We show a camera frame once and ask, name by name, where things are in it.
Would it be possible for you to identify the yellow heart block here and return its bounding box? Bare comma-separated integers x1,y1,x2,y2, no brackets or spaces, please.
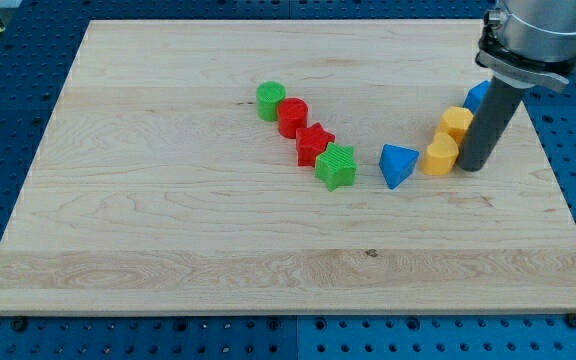
419,132,459,176

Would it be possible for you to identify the blue cube block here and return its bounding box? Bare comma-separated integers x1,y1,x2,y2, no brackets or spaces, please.
463,80,490,114

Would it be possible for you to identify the blue triangle block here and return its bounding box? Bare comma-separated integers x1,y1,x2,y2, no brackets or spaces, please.
379,144,419,189

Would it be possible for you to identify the wooden board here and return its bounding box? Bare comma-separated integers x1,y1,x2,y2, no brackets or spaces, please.
0,20,576,316

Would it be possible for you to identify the yellow hexagon block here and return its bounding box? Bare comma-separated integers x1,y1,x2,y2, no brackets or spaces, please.
435,106,474,145

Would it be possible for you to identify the red cylinder block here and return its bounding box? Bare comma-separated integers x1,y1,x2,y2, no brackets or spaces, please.
277,97,309,139

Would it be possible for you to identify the green cylinder block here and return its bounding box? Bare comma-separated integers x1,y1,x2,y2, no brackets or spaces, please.
256,81,286,122

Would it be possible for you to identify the green star block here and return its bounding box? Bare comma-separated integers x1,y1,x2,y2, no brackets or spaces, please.
314,142,357,191

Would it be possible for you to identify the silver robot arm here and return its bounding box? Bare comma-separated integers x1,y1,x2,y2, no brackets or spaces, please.
457,0,576,172

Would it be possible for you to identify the red star block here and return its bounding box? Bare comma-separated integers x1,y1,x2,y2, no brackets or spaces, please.
296,123,335,167

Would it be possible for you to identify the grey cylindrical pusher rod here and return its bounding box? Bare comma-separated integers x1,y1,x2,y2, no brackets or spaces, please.
457,77,525,172

